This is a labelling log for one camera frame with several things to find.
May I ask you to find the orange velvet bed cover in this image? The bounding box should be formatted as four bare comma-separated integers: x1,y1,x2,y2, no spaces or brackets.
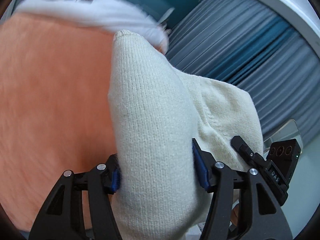
1,13,117,231

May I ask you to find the blue grey curtain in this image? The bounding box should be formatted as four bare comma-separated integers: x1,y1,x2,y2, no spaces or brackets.
166,0,319,144

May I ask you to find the cream knit sweater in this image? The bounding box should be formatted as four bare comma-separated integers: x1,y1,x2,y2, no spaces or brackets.
108,30,263,239

